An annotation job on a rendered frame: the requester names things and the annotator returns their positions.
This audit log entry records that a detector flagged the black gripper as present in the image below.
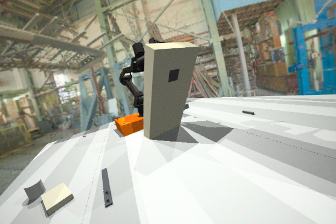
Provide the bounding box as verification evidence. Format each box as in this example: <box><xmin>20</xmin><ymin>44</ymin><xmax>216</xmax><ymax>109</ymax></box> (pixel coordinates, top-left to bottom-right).
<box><xmin>149</xmin><ymin>37</ymin><xmax>169</xmax><ymax>44</ymax></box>

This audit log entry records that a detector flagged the grey cylinder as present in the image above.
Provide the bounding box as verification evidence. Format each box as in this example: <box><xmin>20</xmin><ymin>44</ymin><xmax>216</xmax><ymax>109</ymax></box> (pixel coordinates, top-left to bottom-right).
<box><xmin>23</xmin><ymin>178</ymin><xmax>46</xmax><ymax>200</ymax></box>

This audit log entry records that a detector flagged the grey flat bar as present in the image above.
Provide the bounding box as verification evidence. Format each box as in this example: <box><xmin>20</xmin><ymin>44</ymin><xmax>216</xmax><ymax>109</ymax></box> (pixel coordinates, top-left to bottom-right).
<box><xmin>102</xmin><ymin>168</ymin><xmax>113</xmax><ymax>208</ymax></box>

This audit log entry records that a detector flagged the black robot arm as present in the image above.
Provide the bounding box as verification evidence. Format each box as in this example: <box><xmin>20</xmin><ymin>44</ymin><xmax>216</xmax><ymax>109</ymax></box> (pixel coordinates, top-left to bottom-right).
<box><xmin>119</xmin><ymin>42</ymin><xmax>144</xmax><ymax>117</ymax></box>

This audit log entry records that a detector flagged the grey panel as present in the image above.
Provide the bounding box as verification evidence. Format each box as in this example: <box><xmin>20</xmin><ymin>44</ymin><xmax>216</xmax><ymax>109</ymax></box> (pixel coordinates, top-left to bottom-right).
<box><xmin>143</xmin><ymin>42</ymin><xmax>199</xmax><ymax>139</ymax></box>

